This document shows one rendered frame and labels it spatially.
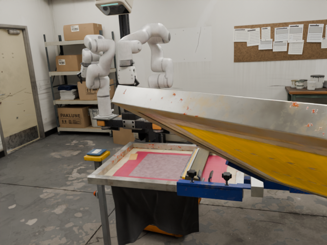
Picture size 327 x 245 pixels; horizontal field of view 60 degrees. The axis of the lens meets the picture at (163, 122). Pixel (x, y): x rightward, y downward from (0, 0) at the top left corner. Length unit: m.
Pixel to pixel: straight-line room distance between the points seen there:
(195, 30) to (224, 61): 0.74
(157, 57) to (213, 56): 3.41
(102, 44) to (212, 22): 3.54
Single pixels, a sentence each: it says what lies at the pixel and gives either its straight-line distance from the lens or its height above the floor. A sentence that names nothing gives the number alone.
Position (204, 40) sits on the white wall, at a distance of 5.34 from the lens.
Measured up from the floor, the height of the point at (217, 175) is 0.95.
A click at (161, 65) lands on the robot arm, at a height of 1.51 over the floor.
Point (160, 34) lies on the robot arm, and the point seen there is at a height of 1.70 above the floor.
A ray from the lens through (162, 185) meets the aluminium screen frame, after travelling 1.40.
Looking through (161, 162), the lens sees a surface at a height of 0.96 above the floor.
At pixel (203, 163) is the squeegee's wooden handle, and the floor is 0.99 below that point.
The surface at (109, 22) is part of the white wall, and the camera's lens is 5.89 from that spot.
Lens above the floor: 1.62
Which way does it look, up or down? 15 degrees down
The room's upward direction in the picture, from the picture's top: 3 degrees counter-clockwise
